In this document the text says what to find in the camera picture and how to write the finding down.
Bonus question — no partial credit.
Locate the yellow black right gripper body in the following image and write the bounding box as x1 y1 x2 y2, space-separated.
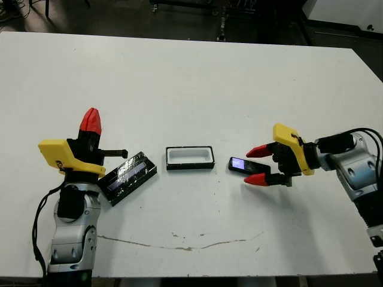
270 123 317 187

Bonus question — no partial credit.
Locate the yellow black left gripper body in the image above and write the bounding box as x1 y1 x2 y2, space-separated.
38 138 129 180

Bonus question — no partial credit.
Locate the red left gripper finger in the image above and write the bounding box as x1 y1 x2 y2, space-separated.
90 109 102 144
78 108 96 143

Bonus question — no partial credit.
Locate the black box lid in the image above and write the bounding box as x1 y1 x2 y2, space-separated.
98 151 159 207

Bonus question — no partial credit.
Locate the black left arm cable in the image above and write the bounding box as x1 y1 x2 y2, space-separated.
31 185 66 277

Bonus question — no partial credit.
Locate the small black camera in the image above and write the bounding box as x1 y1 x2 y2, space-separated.
228 156 272 178

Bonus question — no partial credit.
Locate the white cabinet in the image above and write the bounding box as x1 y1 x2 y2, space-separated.
301 0 383 34

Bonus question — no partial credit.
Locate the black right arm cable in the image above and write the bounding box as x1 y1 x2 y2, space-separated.
344 127 383 158

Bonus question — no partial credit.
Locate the black wheeled cart frame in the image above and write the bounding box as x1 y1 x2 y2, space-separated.
149 0 258 16

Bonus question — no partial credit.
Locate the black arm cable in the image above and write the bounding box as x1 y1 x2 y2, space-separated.
31 185 66 277
344 127 383 158

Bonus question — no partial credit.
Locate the black box base white lining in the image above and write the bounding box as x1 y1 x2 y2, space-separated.
165 145 216 172

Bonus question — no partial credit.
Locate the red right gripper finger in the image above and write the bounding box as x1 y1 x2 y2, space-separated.
245 143 276 159
244 172 281 187

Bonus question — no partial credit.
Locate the metal stand post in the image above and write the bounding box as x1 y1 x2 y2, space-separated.
215 7 228 42

